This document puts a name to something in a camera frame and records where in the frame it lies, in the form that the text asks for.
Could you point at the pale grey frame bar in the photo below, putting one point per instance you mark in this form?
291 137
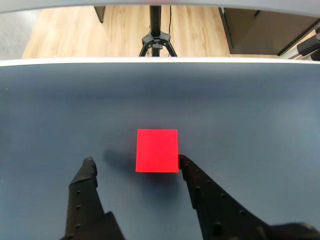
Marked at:
50 4

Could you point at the dark cabinet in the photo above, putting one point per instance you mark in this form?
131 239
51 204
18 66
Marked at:
255 32

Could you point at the black chair base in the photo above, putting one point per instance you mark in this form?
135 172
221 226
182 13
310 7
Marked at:
308 46

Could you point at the dark furniture leg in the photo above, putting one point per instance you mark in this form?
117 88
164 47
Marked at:
100 13

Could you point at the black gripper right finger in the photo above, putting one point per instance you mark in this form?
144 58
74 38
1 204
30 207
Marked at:
220 212

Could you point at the black tripod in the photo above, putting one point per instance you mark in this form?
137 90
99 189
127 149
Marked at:
155 25

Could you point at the red cube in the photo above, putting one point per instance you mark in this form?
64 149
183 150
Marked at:
157 152

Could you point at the dark grey table mat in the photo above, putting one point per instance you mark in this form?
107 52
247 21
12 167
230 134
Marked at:
75 105

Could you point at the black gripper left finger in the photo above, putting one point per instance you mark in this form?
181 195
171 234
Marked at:
82 200

